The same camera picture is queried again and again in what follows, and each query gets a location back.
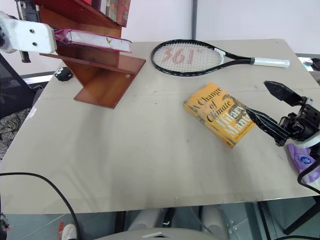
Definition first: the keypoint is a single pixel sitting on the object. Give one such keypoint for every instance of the dark vertical wall post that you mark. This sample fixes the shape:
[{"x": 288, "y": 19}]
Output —
[{"x": 194, "y": 17}]

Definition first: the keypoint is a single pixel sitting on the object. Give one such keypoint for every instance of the dark clutter with teal item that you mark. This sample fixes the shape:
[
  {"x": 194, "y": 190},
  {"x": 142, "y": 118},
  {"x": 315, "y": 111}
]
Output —
[{"x": 312, "y": 64}]

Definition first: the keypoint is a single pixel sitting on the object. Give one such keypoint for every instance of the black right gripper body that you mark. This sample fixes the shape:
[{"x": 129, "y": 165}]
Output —
[{"x": 305, "y": 122}]

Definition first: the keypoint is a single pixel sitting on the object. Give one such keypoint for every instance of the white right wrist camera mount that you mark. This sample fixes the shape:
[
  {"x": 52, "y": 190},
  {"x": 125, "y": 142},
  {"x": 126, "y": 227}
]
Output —
[{"x": 308, "y": 143}]

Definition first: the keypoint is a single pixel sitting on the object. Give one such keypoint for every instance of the pale grey upright book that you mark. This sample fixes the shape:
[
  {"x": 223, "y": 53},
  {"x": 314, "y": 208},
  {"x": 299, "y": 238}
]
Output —
[{"x": 102, "y": 5}]

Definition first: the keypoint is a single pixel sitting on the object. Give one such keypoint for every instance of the silver robot leg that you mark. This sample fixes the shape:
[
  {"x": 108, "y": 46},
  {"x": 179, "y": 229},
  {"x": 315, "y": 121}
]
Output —
[
  {"x": 215, "y": 220},
  {"x": 146, "y": 218}
]

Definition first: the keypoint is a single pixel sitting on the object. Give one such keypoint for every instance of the grey rounded robot torso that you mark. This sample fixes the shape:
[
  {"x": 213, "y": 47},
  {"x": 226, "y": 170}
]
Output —
[{"x": 162, "y": 234}]

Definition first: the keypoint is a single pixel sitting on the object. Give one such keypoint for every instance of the small black round toy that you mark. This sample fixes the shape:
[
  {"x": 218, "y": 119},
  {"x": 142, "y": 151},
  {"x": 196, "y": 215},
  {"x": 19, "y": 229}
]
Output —
[{"x": 63, "y": 74}]

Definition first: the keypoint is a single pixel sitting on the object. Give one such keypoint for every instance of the dark red upright book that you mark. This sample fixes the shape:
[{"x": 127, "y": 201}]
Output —
[{"x": 123, "y": 12}]

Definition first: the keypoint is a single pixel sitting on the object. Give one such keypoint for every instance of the yellow paperback book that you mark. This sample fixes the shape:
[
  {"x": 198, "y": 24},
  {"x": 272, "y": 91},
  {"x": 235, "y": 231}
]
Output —
[{"x": 220, "y": 117}]

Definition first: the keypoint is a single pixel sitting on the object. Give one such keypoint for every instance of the black mesh office chair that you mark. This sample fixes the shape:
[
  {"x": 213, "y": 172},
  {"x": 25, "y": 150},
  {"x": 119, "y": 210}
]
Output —
[{"x": 12, "y": 87}]

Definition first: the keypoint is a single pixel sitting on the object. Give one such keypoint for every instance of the patterned grey cloth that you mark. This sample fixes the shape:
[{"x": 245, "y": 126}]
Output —
[{"x": 12, "y": 127}]

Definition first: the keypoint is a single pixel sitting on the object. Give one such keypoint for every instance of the thick red hardcover book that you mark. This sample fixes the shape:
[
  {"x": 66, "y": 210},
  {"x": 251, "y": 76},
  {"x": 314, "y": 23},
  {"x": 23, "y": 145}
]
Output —
[{"x": 100, "y": 41}]

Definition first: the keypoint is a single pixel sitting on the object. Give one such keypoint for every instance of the white shoe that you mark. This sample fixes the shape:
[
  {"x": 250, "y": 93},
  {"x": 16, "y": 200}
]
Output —
[{"x": 69, "y": 232}]

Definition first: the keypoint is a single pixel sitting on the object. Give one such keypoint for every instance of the purple tissue packet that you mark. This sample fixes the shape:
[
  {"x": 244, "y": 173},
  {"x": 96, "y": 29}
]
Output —
[{"x": 298, "y": 160}]

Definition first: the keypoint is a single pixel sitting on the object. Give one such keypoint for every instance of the brown wooden zigzag bookshelf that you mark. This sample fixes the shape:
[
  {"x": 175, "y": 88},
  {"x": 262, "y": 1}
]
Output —
[{"x": 105, "y": 82}]

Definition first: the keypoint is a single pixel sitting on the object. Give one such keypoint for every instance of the black table leg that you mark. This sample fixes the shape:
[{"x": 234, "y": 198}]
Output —
[{"x": 300, "y": 215}]

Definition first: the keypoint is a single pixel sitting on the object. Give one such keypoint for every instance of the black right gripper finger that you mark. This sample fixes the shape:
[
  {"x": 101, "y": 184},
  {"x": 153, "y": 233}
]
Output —
[
  {"x": 267, "y": 125},
  {"x": 282, "y": 92}
]

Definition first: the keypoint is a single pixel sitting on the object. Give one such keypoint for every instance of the black and white tennis racket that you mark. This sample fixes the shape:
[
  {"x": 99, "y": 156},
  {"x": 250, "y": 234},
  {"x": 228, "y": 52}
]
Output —
[{"x": 182, "y": 72}]

